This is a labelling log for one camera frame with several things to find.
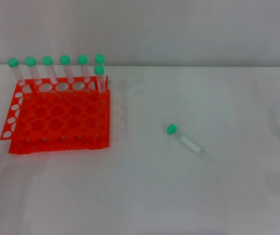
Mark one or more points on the green capped clear test tube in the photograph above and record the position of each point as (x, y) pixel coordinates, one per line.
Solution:
(82, 59)
(99, 58)
(30, 61)
(13, 62)
(65, 59)
(47, 60)
(99, 70)

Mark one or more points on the white labelled green capped tube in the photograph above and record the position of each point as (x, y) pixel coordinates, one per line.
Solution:
(171, 129)

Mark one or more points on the orange plastic test tube rack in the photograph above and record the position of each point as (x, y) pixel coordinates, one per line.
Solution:
(63, 117)

